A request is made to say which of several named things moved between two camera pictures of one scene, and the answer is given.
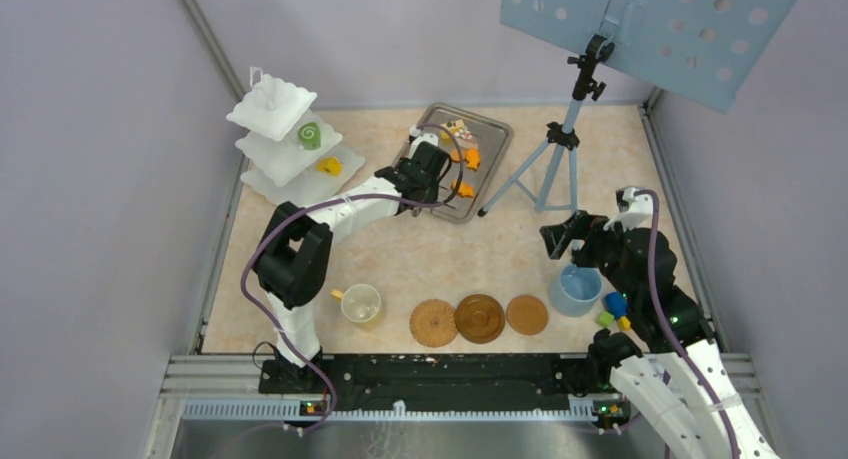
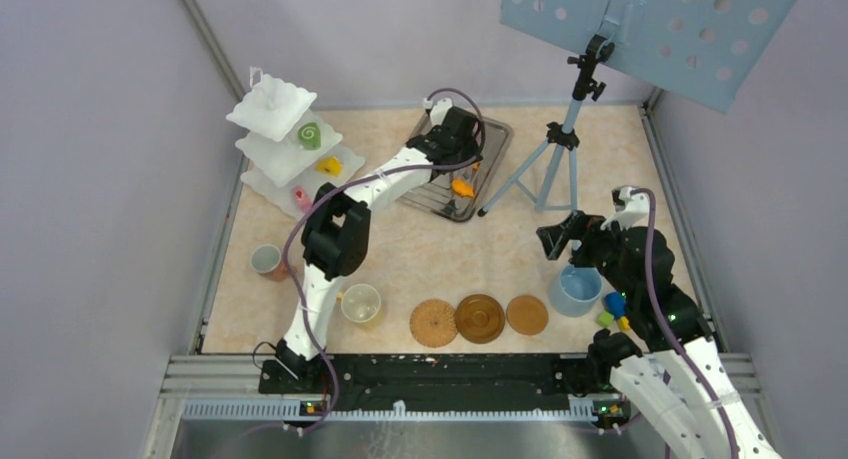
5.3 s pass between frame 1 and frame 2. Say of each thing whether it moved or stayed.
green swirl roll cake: stayed
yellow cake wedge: stayed
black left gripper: moved
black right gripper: stayed
